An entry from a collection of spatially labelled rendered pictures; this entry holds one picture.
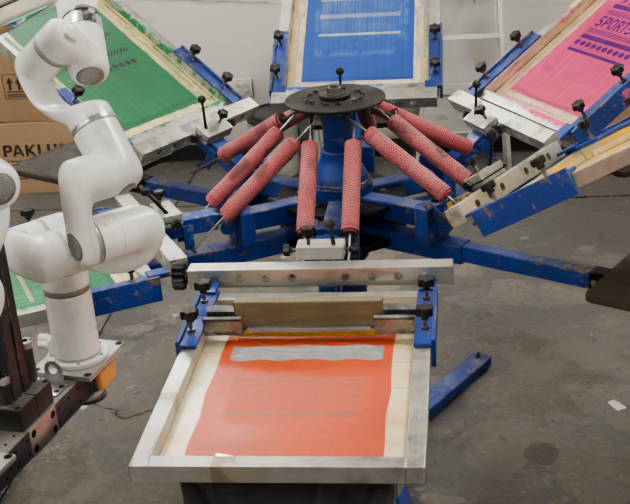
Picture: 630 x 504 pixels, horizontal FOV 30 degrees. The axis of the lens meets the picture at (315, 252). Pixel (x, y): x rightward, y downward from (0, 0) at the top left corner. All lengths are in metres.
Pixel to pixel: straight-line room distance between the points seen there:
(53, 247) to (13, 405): 0.31
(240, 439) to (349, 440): 0.23
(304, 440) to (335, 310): 0.45
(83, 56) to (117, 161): 0.22
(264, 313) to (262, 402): 0.30
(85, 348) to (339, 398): 0.56
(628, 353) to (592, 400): 0.40
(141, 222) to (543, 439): 2.40
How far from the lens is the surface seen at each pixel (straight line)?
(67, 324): 2.45
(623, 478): 4.08
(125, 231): 2.12
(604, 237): 5.86
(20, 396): 2.34
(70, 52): 2.18
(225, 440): 2.51
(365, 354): 2.78
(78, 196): 2.06
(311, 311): 2.83
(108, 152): 2.09
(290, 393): 2.65
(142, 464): 2.41
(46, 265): 2.25
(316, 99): 3.52
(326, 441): 2.48
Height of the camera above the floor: 2.28
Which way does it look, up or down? 23 degrees down
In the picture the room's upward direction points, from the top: 4 degrees counter-clockwise
